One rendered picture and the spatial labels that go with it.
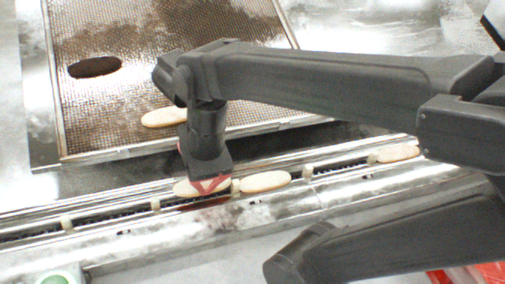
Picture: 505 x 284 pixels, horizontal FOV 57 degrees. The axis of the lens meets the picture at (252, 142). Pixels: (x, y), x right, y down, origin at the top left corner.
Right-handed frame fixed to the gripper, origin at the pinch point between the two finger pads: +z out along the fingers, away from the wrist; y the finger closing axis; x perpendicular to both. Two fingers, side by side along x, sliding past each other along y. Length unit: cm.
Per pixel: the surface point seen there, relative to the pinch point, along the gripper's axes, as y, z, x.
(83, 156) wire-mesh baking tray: 9.1, -1.1, 18.0
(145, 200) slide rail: 1.3, 3.6, 9.5
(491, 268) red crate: -26, 6, -44
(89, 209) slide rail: 1.8, 3.6, 18.5
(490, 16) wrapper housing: 27, -6, -80
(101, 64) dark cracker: 28.1, -4.4, 12.3
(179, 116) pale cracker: 14.0, -2.0, 0.5
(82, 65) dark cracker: 28.5, -4.4, 15.6
